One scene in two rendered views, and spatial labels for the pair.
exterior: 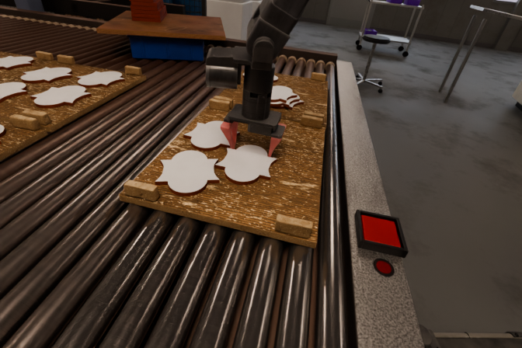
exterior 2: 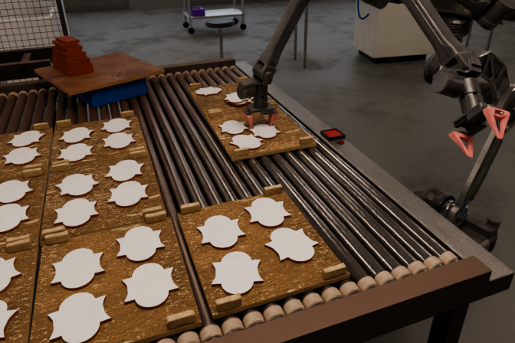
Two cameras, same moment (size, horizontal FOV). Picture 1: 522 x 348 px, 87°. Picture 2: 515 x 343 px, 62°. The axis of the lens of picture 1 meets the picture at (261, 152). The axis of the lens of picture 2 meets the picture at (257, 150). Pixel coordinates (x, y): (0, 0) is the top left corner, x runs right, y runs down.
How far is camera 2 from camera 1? 1.30 m
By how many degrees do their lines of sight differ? 25
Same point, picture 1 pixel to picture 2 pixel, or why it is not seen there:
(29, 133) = (146, 158)
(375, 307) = (345, 151)
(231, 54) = (252, 82)
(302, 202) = (300, 135)
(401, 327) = (354, 151)
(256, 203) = (285, 141)
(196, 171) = (250, 140)
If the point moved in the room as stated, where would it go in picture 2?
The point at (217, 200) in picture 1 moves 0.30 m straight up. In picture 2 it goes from (270, 145) to (270, 71)
